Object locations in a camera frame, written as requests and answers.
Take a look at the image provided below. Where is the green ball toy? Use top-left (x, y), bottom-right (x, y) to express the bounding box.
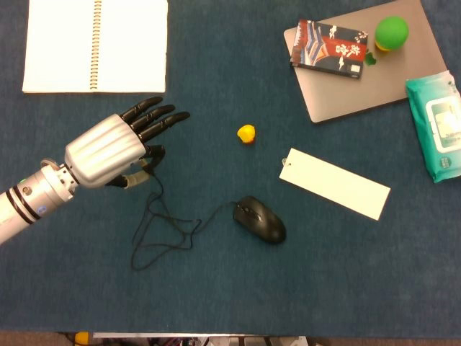
top-left (374, 15), bottom-right (410, 53)

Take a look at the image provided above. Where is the teal wet wipes pack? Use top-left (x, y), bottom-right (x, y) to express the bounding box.
top-left (405, 70), bottom-right (461, 184)

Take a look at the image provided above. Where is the small yellow rubber duck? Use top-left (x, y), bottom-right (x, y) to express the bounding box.
top-left (236, 124), bottom-right (257, 146)

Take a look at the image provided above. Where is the white spiral notebook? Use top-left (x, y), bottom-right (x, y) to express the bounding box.
top-left (22, 0), bottom-right (169, 94)

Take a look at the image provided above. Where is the grey closed laptop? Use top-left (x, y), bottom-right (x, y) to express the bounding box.
top-left (283, 0), bottom-right (448, 124)

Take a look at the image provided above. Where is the black wired computer mouse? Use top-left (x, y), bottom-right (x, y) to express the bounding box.
top-left (130, 161), bottom-right (287, 271)

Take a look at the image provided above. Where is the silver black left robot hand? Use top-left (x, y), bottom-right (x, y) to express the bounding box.
top-left (63, 96), bottom-right (191, 190)

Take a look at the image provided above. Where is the red blue printed book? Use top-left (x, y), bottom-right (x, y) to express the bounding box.
top-left (290, 19), bottom-right (369, 81)

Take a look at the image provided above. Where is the white rectangular paper tag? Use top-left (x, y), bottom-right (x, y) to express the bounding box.
top-left (279, 147), bottom-right (392, 221)

